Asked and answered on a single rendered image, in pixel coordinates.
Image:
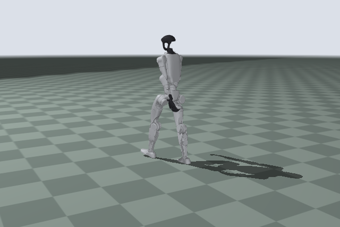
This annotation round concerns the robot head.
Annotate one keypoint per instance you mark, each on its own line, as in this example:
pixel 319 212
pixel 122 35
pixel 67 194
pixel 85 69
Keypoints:
pixel 168 39

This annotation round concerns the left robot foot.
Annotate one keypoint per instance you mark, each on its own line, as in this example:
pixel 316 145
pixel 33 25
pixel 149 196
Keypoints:
pixel 146 152

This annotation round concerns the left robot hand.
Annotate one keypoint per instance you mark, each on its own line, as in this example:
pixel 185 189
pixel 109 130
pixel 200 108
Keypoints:
pixel 171 104

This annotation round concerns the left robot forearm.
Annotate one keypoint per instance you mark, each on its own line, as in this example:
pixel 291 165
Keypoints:
pixel 165 84

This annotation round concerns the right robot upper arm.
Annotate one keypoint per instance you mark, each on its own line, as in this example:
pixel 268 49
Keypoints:
pixel 181 58

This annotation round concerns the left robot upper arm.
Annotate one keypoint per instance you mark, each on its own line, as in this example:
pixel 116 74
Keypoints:
pixel 162 66

